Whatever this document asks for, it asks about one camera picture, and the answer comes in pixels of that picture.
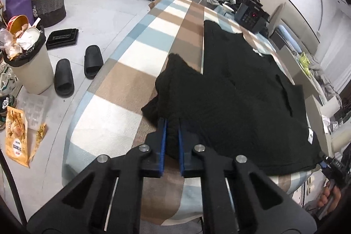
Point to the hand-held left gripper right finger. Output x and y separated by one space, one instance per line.
181 149

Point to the checked table cover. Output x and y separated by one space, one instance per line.
118 86

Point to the black pressure cooker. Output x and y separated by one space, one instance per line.
251 17

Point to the black slipper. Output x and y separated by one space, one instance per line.
93 61
64 77

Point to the light blue pillow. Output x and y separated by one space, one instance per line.
286 35

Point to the orange paper bowl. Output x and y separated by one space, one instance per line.
17 23

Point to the beige box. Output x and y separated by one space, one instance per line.
312 102
290 66

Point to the purple bag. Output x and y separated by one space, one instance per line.
17 1

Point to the person's right hand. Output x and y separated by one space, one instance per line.
326 197

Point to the clear plastic tray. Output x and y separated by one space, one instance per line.
33 110

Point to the crumpled grey blanket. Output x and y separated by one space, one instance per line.
326 77

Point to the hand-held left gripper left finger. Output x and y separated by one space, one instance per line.
163 149

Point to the green toy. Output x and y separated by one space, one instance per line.
304 62

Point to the black knit sweater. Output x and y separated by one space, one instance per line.
233 113

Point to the white curtain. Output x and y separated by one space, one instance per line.
337 44

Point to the white sneaker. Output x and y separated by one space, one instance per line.
8 80

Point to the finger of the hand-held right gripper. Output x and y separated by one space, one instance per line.
325 162

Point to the orange snack packet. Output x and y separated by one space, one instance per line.
16 138

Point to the cream trash bin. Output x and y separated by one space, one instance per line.
33 75

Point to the white bowl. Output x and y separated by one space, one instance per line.
227 7

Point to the black plastic tray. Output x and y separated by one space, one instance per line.
61 38

